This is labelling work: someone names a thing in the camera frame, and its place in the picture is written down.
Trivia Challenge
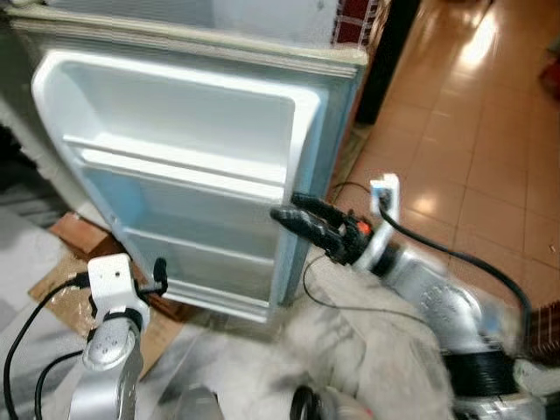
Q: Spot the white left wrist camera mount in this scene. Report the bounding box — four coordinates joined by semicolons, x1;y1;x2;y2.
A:
87;254;150;329

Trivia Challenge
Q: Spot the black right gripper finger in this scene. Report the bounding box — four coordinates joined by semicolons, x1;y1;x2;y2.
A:
290;192;347;225
269;206;338;248

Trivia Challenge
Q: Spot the red brick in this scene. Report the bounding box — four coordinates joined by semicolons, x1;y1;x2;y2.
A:
48;212;119;262

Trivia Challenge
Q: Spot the brown cardboard sheet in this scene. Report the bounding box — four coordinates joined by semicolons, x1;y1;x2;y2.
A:
26;252;185;379

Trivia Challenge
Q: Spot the grey robot left leg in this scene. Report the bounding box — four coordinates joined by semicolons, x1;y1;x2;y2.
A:
171;388;227;420

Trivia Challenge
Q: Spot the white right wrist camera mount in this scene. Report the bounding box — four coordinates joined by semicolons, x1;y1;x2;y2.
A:
354;172;403;274

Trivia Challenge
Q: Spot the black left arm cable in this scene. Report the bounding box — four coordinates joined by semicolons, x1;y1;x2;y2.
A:
33;350;87;420

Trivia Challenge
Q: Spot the white fridge door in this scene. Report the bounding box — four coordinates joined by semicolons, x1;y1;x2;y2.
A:
7;16;368;323

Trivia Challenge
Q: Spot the thin black floor cable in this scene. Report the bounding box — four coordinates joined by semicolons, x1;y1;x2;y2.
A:
302;181;438;329

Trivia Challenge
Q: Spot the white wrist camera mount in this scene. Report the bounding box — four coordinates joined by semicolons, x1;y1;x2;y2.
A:
87;254;150;329
354;172;403;274

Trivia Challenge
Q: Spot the black left wrist camera cable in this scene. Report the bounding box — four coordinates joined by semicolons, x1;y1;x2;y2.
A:
3;271;93;420

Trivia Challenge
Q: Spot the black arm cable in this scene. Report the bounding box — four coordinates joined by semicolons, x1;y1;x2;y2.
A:
376;197;535;351
33;350;87;420

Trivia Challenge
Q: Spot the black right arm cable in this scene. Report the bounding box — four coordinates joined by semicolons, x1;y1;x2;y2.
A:
376;197;535;351

